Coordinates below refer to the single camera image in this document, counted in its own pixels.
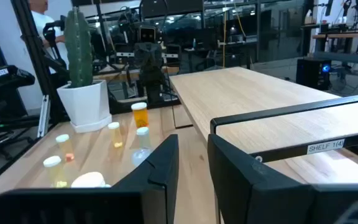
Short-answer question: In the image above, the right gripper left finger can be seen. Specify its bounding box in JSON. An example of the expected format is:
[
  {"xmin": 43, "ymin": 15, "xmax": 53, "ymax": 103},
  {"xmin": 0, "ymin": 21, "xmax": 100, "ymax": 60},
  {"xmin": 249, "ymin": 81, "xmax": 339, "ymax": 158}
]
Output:
[{"xmin": 0, "ymin": 134, "xmax": 180, "ymax": 224}]

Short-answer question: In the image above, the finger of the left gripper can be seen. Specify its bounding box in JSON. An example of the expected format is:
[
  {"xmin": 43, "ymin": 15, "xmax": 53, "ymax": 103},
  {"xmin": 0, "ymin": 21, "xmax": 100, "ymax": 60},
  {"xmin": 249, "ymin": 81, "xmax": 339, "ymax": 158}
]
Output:
[
  {"xmin": 134, "ymin": 42, "xmax": 149, "ymax": 68},
  {"xmin": 148, "ymin": 42, "xmax": 163, "ymax": 68}
]

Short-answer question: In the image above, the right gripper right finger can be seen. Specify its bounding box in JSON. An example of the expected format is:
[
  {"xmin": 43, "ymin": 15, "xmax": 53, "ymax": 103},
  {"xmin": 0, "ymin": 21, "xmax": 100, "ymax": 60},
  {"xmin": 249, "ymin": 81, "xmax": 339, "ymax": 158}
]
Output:
[{"xmin": 207, "ymin": 134, "xmax": 358, "ymax": 224}]

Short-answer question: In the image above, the clear pill bottle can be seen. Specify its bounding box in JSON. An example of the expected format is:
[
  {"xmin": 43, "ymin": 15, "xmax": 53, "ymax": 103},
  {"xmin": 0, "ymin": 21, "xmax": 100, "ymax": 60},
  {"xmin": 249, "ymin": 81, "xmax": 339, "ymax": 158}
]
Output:
[{"xmin": 131, "ymin": 147, "xmax": 154, "ymax": 167}]

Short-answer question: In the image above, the teal pill bottle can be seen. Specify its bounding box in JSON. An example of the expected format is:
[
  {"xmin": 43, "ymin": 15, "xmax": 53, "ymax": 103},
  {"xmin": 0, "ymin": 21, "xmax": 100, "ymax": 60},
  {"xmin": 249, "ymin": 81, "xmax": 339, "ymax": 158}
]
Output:
[{"xmin": 135, "ymin": 126, "xmax": 152, "ymax": 150}]

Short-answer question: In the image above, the large orange pill bottle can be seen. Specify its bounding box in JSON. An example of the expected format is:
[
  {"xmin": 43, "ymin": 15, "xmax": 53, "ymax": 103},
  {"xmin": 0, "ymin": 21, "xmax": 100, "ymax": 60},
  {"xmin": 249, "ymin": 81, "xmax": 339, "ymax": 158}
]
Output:
[{"xmin": 131, "ymin": 101, "xmax": 150, "ymax": 129}]

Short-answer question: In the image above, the white labelled medicine bottle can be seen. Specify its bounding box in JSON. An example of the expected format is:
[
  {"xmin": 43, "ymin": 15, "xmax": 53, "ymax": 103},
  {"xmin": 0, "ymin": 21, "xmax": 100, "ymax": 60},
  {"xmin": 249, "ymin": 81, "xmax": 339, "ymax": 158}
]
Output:
[{"xmin": 70, "ymin": 171, "xmax": 107, "ymax": 189}]

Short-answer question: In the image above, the pale yellow pill bottle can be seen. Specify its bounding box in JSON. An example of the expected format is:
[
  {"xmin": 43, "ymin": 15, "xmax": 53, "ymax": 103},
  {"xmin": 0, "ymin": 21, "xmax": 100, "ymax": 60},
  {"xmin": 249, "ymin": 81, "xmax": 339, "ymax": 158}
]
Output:
[{"xmin": 108, "ymin": 121, "xmax": 124, "ymax": 149}]

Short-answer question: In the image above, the yellow-green pill bottle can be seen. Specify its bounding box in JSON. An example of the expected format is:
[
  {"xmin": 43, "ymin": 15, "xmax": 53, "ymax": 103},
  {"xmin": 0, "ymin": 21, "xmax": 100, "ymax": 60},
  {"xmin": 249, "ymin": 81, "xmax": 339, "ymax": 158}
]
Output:
[{"xmin": 42, "ymin": 155, "xmax": 70, "ymax": 189}]

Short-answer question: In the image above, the white shelf label sticker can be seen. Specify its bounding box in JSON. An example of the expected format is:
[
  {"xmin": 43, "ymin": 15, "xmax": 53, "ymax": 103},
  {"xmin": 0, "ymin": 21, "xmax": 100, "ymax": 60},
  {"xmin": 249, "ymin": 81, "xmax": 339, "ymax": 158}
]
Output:
[{"xmin": 306, "ymin": 139, "xmax": 345, "ymax": 155}]

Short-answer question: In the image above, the wooden background table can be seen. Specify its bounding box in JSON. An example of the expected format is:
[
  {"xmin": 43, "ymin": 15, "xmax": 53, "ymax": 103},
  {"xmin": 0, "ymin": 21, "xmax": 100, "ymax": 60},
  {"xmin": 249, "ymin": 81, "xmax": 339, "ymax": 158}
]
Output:
[{"xmin": 93, "ymin": 63, "xmax": 180, "ymax": 82}]

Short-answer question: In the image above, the white hexagonal plant pot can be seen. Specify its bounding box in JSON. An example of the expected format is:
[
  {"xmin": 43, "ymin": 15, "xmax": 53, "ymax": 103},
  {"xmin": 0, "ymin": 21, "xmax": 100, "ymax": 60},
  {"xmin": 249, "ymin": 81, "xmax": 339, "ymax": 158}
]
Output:
[{"xmin": 57, "ymin": 80, "xmax": 113, "ymax": 134}]

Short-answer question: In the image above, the person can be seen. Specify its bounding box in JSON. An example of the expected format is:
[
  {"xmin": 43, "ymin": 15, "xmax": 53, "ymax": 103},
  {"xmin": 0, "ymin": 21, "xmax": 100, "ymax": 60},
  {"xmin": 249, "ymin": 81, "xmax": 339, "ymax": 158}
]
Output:
[{"xmin": 19, "ymin": 0, "xmax": 70, "ymax": 74}]

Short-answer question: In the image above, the black computer tower blue light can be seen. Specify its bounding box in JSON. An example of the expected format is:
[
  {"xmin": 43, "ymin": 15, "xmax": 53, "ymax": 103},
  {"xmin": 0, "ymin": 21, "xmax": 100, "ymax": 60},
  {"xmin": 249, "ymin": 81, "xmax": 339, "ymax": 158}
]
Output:
[{"xmin": 296, "ymin": 57, "xmax": 334, "ymax": 91}]

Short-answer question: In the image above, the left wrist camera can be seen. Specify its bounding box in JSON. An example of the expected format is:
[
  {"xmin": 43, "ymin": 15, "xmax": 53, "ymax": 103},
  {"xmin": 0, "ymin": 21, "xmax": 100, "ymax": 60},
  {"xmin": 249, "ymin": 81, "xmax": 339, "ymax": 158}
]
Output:
[{"xmin": 139, "ymin": 26, "xmax": 157, "ymax": 44}]

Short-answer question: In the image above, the yellow hanging cable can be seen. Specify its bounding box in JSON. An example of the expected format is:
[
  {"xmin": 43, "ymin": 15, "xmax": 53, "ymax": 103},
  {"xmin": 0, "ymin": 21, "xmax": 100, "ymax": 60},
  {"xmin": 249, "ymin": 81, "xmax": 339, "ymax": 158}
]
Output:
[{"xmin": 221, "ymin": 6, "xmax": 228, "ymax": 68}]

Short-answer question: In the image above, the wooden shelf black metal frame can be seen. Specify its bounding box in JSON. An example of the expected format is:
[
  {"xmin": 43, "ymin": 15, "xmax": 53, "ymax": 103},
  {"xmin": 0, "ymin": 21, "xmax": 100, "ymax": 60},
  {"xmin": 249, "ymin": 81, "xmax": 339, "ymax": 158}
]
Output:
[{"xmin": 168, "ymin": 66, "xmax": 358, "ymax": 164}]

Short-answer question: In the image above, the black aluminium rig frame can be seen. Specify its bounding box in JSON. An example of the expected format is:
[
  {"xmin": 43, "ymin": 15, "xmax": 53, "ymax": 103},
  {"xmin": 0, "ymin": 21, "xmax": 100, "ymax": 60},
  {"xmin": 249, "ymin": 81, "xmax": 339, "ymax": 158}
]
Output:
[{"xmin": 0, "ymin": 0, "xmax": 74, "ymax": 192}]

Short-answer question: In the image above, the silver aluminium bracket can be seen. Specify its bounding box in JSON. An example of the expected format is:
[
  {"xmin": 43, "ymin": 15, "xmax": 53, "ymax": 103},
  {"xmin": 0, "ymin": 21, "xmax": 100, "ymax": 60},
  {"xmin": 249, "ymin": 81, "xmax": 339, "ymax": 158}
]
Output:
[{"xmin": 37, "ymin": 95, "xmax": 52, "ymax": 138}]

